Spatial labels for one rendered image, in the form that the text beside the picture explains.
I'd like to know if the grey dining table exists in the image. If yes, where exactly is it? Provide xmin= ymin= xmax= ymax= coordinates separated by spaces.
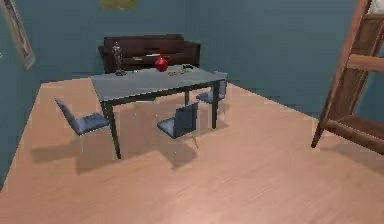
xmin=89 ymin=66 xmax=228 ymax=160

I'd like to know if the blue chair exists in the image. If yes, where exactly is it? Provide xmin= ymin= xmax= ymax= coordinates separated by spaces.
xmin=156 ymin=101 xmax=201 ymax=150
xmin=195 ymin=70 xmax=230 ymax=116
xmin=54 ymin=97 xmax=111 ymax=154

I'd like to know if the small dark green object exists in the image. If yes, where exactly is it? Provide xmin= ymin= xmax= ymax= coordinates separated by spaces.
xmin=167 ymin=63 xmax=195 ymax=77

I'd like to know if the red vase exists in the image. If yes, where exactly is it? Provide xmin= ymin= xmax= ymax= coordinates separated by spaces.
xmin=153 ymin=49 xmax=170 ymax=73

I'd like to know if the dark brown sofa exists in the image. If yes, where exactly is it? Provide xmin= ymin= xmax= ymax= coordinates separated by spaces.
xmin=98 ymin=33 xmax=202 ymax=74

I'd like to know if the dark metal statue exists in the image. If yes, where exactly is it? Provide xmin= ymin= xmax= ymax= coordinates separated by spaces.
xmin=111 ymin=40 xmax=128 ymax=77

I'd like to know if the brown wooden ladder shelf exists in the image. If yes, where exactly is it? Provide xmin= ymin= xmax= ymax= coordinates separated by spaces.
xmin=310 ymin=0 xmax=384 ymax=156

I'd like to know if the white item on shelf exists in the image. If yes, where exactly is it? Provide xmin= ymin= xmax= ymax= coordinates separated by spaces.
xmin=367 ymin=0 xmax=384 ymax=16

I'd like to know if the yellow green wall picture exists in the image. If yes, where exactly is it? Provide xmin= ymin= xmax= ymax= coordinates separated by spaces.
xmin=99 ymin=0 xmax=138 ymax=10

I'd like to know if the framed wall picture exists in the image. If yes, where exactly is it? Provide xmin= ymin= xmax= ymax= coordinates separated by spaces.
xmin=0 ymin=0 xmax=37 ymax=71

